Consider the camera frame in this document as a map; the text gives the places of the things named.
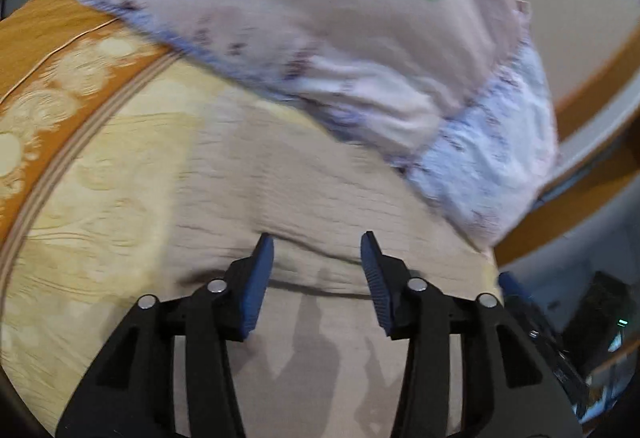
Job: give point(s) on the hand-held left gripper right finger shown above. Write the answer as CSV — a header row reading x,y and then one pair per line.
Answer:
x,y
375,288

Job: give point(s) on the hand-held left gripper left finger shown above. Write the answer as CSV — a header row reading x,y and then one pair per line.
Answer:
x,y
257,288

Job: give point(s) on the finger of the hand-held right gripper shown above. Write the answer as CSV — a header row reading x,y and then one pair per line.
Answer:
x,y
510,285

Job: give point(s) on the black electronic box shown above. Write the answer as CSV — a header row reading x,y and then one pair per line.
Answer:
x,y
600,308

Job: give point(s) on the wooden headboard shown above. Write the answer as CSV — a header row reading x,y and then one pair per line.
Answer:
x,y
575,213

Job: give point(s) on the blue tree print pillow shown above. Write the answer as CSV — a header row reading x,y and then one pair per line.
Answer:
x,y
480,158

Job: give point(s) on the yellow patterned bedspread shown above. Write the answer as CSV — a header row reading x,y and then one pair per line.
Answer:
x,y
100,218

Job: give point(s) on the pink floral pillow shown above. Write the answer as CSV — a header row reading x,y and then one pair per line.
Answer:
x,y
300,18

